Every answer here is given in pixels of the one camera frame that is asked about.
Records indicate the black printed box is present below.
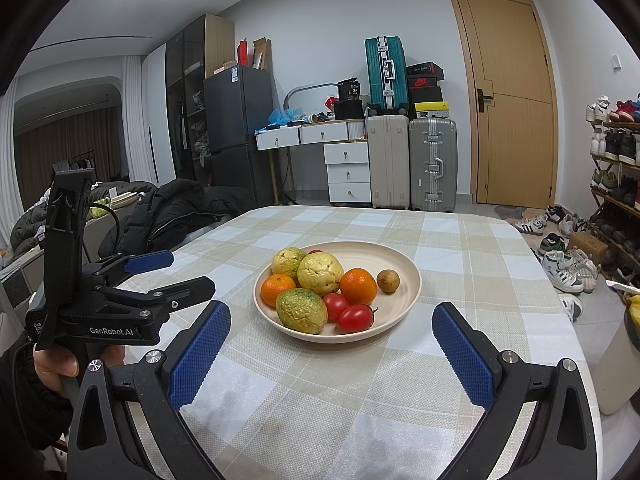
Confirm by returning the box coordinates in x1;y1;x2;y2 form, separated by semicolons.
337;77;362;102

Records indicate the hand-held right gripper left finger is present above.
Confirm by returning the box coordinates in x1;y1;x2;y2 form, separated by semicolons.
66;300;241;480

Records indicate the white desk with drawers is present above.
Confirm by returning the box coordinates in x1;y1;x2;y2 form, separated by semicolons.
255;121;368;206

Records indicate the large orange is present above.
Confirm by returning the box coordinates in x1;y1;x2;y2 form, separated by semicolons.
340;268;378;306

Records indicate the brown cardboard box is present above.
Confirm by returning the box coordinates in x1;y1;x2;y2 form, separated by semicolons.
567;231;608;265

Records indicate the pile of white sneakers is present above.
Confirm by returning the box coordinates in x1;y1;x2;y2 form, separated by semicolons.
505;204;601;323

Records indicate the teal suitcase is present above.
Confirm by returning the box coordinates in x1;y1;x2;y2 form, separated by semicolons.
364;36;411;113

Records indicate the cream round plate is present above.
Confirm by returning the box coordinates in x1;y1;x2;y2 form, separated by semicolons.
253;241;422;343

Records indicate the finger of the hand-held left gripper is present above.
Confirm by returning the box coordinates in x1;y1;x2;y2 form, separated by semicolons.
103;275;217;321
82;249;175;291

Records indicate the person's left hand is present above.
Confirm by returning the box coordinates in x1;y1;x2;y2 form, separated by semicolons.
32;342;126;393

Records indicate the brown curtain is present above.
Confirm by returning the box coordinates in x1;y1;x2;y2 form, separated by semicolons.
15;110;123;186

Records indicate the yellow and black shoe box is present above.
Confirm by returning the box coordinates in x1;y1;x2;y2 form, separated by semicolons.
414;101;451;120

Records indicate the white drawer cabinet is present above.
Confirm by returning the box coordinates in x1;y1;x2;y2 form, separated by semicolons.
323;141;372;205

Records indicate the smooth yellow guava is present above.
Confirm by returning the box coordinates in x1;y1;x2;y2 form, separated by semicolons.
271;247;308;281

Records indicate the dark glass wardrobe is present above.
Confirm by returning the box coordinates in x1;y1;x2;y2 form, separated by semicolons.
165;13;236;186

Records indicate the silver suitcase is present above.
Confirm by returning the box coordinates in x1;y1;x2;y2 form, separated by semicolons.
409;118;458;212

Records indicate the black puffer jacket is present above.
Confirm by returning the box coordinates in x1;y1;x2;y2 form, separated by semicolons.
97;178;246;258

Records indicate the blue plastic bag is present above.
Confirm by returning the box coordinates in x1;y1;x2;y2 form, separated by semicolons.
267;106;304;127

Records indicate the wooden door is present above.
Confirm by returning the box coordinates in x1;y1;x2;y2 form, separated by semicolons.
447;0;558;207

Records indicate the shoe rack with shoes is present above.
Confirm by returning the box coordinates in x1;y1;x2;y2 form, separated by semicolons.
585;95;640;281

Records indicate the black bag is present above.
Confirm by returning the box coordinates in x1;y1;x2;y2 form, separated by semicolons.
332;100;366;121

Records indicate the beige suitcase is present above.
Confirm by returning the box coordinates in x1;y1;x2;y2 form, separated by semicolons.
366;115;411;209

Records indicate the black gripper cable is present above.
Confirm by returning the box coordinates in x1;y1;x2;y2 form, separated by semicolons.
90;202;121;261

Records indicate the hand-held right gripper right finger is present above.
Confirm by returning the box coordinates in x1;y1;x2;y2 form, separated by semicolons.
431;302;598;480

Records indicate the dark grey refrigerator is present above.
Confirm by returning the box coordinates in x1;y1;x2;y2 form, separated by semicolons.
202;64;276;203

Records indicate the grey arched frame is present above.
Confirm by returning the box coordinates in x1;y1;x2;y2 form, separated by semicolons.
283;82;341;123

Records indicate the wrinkled yellow guava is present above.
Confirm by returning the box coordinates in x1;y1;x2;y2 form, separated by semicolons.
297;252;346;296

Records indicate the open cardboard box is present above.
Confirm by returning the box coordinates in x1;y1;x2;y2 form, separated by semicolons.
252;37;272;72

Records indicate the green guava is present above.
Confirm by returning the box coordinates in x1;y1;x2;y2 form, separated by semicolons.
275;287;329;335

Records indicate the small orange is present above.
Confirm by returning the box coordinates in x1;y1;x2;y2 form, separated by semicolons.
260;273;297;308

